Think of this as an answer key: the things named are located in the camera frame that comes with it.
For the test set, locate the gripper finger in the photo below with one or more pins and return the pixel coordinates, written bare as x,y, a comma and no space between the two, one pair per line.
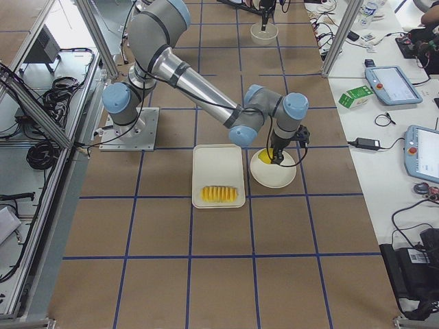
277,156
264,19

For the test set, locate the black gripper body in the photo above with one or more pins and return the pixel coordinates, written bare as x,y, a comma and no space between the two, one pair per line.
278,144

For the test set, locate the yellow lemon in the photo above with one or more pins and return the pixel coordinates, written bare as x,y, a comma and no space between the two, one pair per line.
266,156

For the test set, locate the cream ceramic bowl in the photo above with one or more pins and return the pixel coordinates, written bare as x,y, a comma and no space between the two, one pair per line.
263,37

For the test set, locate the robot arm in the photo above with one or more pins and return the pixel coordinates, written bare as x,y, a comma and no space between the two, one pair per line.
265,7
152,35

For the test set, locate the black dish rack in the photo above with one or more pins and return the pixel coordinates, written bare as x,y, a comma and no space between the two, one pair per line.
242,5

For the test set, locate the cream round plate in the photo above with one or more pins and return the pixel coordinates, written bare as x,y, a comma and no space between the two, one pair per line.
273,175

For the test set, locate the white rectangular tray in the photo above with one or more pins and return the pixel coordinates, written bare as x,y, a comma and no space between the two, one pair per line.
217,165

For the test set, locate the sliced yellow bread loaf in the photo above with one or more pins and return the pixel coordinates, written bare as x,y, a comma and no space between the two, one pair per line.
219,194

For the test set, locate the black power adapter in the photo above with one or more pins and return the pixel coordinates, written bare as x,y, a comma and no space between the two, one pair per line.
367,143

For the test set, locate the green white carton box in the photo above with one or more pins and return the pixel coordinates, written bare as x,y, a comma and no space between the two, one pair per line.
355,97

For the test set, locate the teach pendant far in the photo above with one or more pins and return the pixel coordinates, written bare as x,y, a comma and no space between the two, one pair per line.
391,85

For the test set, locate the teach pendant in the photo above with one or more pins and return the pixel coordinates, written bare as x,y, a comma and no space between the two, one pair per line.
421,153
391,85

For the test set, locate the teach pendant near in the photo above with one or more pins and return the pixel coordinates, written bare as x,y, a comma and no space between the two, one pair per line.
421,153

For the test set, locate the brown table mat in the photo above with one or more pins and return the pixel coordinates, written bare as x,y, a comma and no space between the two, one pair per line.
139,255

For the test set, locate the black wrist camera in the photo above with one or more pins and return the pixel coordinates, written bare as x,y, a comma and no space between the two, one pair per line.
302,136

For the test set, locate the aluminium frame post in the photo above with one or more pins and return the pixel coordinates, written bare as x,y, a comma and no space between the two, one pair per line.
344,28

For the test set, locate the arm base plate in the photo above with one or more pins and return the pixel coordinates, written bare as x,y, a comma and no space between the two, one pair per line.
138,136

